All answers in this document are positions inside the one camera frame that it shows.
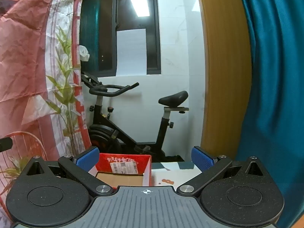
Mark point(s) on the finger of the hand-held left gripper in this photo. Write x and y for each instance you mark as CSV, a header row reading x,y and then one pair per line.
x,y
5,144

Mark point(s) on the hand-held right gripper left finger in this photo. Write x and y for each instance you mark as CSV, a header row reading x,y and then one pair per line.
x,y
86,159

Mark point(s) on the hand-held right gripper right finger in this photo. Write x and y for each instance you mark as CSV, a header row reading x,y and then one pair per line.
x,y
203,159

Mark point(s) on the red cardboard box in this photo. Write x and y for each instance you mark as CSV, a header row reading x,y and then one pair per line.
x,y
125,158

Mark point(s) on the black exercise bike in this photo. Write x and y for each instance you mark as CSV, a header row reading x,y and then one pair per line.
x,y
163,123

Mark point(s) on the wooden door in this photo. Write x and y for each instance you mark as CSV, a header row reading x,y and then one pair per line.
x,y
225,76

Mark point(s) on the pink printed hanging cloth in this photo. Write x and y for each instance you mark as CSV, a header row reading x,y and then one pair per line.
x,y
23,52

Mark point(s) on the white plastic bag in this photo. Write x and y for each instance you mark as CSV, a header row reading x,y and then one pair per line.
x,y
84,52

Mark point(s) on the teal curtain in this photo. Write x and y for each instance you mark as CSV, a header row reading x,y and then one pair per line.
x,y
275,76

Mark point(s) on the white paper sheet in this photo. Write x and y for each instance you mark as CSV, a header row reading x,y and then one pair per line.
x,y
131,52

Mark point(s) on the dark framed window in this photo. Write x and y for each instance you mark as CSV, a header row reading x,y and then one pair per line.
x,y
104,28

